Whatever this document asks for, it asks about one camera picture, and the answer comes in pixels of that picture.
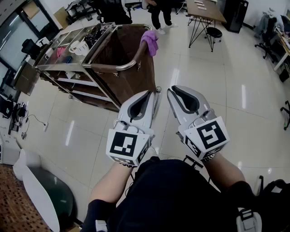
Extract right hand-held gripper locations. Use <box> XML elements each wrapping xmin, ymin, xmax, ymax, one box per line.
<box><xmin>167</xmin><ymin>85</ymin><xmax>230</xmax><ymax>160</ymax></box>

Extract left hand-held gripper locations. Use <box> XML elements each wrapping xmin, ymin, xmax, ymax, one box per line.
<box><xmin>106</xmin><ymin>90</ymin><xmax>160</xmax><ymax>168</ymax></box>

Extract brown laundry bag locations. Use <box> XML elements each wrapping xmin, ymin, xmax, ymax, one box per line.
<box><xmin>90</xmin><ymin>24</ymin><xmax>159</xmax><ymax>107</ymax></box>

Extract purple cloth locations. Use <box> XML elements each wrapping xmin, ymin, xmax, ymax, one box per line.
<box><xmin>140</xmin><ymin>30</ymin><xmax>159</xmax><ymax>57</ymax></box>

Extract person's left forearm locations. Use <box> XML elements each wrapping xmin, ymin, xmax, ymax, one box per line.
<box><xmin>89</xmin><ymin>162</ymin><xmax>135</xmax><ymax>207</ymax></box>

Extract person's right forearm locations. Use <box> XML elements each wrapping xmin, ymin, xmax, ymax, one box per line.
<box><xmin>203</xmin><ymin>152</ymin><xmax>247</xmax><ymax>193</ymax></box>

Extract stainless steel cart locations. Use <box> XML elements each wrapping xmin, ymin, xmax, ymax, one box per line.
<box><xmin>35</xmin><ymin>21</ymin><xmax>163</xmax><ymax>113</ymax></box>

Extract person's white shoe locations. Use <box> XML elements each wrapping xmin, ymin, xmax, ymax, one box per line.
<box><xmin>145</xmin><ymin>146</ymin><xmax>160</xmax><ymax>160</ymax></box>

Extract silver wristwatch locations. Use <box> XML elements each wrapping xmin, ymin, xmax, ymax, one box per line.
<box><xmin>201</xmin><ymin>153</ymin><xmax>216</xmax><ymax>162</ymax></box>

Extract black round stool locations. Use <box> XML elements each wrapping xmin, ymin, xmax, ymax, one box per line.
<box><xmin>205</xmin><ymin>27</ymin><xmax>224</xmax><ymax>53</ymax></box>

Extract white mug dark feather print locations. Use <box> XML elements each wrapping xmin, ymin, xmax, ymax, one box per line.
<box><xmin>74</xmin><ymin>42</ymin><xmax>90</xmax><ymax>57</ymax></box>

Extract person's black shirt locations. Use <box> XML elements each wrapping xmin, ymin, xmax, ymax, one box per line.
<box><xmin>81</xmin><ymin>156</ymin><xmax>290</xmax><ymax>232</ymax></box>

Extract wooden table black legs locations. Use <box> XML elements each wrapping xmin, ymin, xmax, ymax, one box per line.
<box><xmin>185</xmin><ymin>0</ymin><xmax>227</xmax><ymax>53</ymax></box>

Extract black office chair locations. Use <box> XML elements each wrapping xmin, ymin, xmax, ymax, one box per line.
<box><xmin>280</xmin><ymin>99</ymin><xmax>290</xmax><ymax>131</ymax></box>
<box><xmin>255</xmin><ymin>15</ymin><xmax>282</xmax><ymax>64</ymax></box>
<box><xmin>88</xmin><ymin>0</ymin><xmax>133</xmax><ymax>24</ymax></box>
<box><xmin>21</xmin><ymin>38</ymin><xmax>49</xmax><ymax>60</ymax></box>

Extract black tall cabinet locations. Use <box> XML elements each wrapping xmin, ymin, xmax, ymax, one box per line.
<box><xmin>223</xmin><ymin>0</ymin><xmax>249</xmax><ymax>34</ymax></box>

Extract white desk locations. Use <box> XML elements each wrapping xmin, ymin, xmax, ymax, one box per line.
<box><xmin>273</xmin><ymin>27</ymin><xmax>290</xmax><ymax>73</ymax></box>

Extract grey jacket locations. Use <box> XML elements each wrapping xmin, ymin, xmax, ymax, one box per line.
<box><xmin>258</xmin><ymin>9</ymin><xmax>276</xmax><ymax>39</ymax></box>

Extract dark low cabinet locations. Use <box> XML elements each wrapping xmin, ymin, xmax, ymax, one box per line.
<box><xmin>13</xmin><ymin>60</ymin><xmax>41</xmax><ymax>96</ymax></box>

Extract pile of black equipment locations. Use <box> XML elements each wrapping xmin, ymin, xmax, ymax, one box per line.
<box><xmin>9</xmin><ymin>101</ymin><xmax>29</xmax><ymax>137</ymax></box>

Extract grey harness pad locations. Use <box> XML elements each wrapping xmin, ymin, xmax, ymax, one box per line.
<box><xmin>235</xmin><ymin>207</ymin><xmax>262</xmax><ymax>232</ymax></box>
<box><xmin>95</xmin><ymin>218</ymin><xmax>107</xmax><ymax>232</ymax></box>

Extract white shell chair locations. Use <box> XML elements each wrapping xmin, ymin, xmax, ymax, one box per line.
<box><xmin>13</xmin><ymin>148</ymin><xmax>76</xmax><ymax>232</ymax></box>

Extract white cabinet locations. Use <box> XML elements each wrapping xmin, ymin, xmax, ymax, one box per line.
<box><xmin>0</xmin><ymin>133</ymin><xmax>21</xmax><ymax>165</ymax></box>

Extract glass partition doors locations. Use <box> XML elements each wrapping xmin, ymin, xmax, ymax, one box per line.
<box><xmin>0</xmin><ymin>0</ymin><xmax>62</xmax><ymax>76</ymax></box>

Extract brown door panel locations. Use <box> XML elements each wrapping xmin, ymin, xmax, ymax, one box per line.
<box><xmin>22</xmin><ymin>2</ymin><xmax>39</xmax><ymax>19</ymax></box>

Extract black T-shaped bracket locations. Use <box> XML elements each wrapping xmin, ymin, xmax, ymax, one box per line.
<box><xmin>183</xmin><ymin>155</ymin><xmax>203</xmax><ymax>169</ymax></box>

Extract black floor cable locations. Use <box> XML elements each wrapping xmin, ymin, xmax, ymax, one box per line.
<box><xmin>21</xmin><ymin>114</ymin><xmax>46</xmax><ymax>139</ymax></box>

